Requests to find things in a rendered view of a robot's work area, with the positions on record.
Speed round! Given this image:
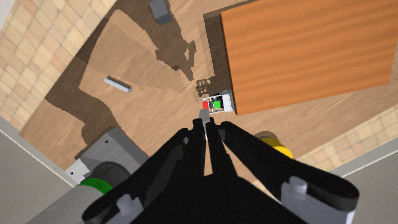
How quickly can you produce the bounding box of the brown wooden dolly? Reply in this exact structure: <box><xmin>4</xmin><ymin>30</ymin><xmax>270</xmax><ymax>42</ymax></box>
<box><xmin>202</xmin><ymin>0</ymin><xmax>398</xmax><ymax>116</ymax></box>

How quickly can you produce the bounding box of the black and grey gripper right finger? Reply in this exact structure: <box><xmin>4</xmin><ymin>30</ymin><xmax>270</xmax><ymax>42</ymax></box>
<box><xmin>204</xmin><ymin>108</ymin><xmax>360</xmax><ymax>224</ymax></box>

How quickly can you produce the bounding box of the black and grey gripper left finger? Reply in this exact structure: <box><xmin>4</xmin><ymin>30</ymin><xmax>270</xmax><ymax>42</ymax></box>
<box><xmin>82</xmin><ymin>109</ymin><xmax>207</xmax><ymax>224</ymax></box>

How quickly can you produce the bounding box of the yellow cylinder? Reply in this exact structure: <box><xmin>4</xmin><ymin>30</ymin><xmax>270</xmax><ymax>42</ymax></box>
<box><xmin>261</xmin><ymin>138</ymin><xmax>292</xmax><ymax>158</ymax></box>

